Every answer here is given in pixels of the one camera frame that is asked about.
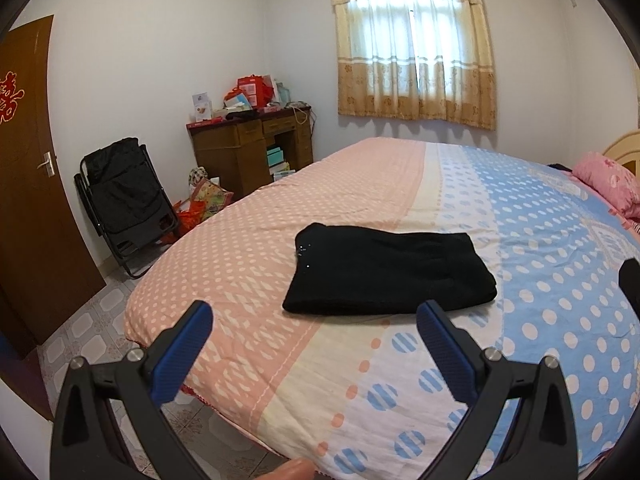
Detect red and blue box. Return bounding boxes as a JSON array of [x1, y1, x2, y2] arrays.
[[223, 87, 253, 109]]

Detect pink and blue patterned bed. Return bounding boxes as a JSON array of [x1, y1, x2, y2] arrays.
[[123, 136, 640, 476]]

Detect white cable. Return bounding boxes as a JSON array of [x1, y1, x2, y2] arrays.
[[292, 104, 317, 134]]

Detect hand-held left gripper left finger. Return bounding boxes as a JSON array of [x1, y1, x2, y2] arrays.
[[49, 300, 215, 480]]

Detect red paper door decoration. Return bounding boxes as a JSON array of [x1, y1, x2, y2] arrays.
[[0, 72, 21, 125]]

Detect brown wooden door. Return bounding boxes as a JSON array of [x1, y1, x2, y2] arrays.
[[0, 14, 107, 361]]

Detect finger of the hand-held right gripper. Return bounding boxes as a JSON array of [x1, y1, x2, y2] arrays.
[[618, 257, 640, 312]]

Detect cream wooden headboard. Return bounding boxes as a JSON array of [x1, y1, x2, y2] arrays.
[[601, 129, 640, 177]]

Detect white printed box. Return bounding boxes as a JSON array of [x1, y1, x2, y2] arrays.
[[191, 92, 213, 122]]

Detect brown wooden wardrobe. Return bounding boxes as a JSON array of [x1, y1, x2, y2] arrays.
[[0, 305, 54, 422]]

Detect floral shopping bag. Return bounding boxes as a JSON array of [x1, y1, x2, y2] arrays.
[[187, 166, 234, 223]]

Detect red plastic bag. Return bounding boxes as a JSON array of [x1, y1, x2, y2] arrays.
[[172, 200, 206, 237]]

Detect black pants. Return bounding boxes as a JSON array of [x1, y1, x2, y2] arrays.
[[282, 223, 498, 317]]

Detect brown wooden desk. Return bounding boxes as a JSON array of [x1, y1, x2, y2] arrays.
[[186, 105, 315, 198]]

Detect pink floral pillow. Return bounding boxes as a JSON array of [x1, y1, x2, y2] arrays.
[[571, 151, 640, 220]]

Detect yellow patterned window curtain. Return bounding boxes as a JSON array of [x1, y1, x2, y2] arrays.
[[328, 0, 498, 132]]

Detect person's left hand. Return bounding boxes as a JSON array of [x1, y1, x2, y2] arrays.
[[267, 459, 317, 480]]

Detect red gift bag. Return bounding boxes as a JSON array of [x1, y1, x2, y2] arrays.
[[237, 75, 276, 109]]

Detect black folding chair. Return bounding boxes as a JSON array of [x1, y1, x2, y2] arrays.
[[74, 137, 180, 279]]

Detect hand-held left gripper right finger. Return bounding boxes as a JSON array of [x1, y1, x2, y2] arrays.
[[416, 300, 586, 480]]

